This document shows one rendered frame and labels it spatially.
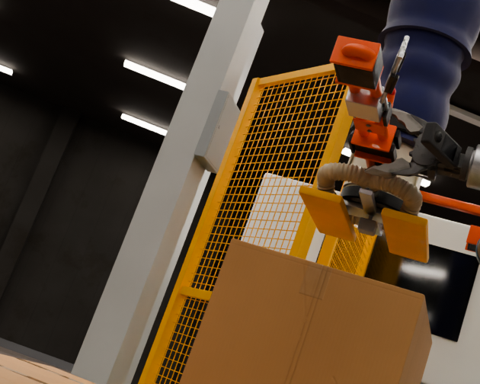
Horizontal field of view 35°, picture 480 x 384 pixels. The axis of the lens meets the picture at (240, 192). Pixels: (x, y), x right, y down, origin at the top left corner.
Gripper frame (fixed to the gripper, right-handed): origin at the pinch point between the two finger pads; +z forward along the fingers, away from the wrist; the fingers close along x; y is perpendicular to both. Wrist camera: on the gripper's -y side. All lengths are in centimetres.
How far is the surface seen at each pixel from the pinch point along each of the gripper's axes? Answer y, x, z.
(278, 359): -4, -50, 3
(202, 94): 129, 50, 99
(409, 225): 12.6, -13.0, -11.0
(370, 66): -37.2, -2.2, -2.7
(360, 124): -9.7, -1.6, 1.5
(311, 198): 12.1, -13.0, 11.5
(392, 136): -2.2, 0.4, -4.0
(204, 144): 127, 28, 89
